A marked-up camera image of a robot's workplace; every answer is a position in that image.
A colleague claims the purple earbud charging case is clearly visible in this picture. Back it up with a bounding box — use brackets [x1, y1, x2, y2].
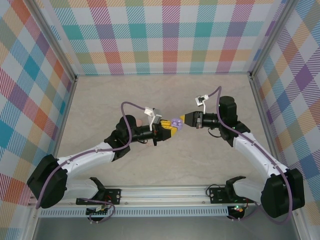
[171, 118, 185, 131]

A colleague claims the aluminium mounting rail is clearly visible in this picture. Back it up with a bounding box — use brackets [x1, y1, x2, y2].
[26, 184, 304, 208]

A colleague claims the slotted grey cable duct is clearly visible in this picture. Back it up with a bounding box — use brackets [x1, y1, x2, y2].
[38, 205, 230, 218]

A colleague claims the aluminium side rail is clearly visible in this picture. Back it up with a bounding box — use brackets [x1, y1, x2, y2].
[249, 74, 286, 173]
[49, 76, 78, 161]

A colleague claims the aluminium corner frame post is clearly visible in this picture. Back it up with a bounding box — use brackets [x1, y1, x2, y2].
[29, 0, 78, 82]
[248, 0, 297, 80]

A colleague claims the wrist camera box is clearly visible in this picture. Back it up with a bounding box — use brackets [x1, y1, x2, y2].
[194, 94, 210, 114]
[144, 106, 163, 131]

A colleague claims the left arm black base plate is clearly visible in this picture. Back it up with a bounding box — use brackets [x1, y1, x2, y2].
[76, 188, 122, 206]

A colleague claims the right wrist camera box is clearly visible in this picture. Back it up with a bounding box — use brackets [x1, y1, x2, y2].
[194, 94, 210, 114]

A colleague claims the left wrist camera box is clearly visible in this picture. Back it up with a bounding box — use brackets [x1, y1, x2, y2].
[144, 106, 163, 131]

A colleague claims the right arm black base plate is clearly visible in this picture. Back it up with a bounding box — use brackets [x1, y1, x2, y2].
[208, 186, 256, 205]

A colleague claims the grey metal shelf panel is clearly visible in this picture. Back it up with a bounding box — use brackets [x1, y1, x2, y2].
[23, 214, 307, 240]

